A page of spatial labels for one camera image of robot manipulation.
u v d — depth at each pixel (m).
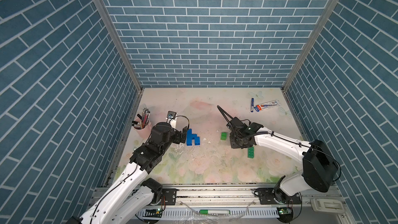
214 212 0.70
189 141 0.91
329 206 0.70
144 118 0.87
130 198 0.56
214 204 0.73
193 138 0.91
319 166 0.43
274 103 1.12
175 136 0.66
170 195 0.74
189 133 0.95
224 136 0.91
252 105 1.10
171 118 0.62
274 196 0.67
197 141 0.92
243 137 0.61
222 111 0.74
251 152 0.87
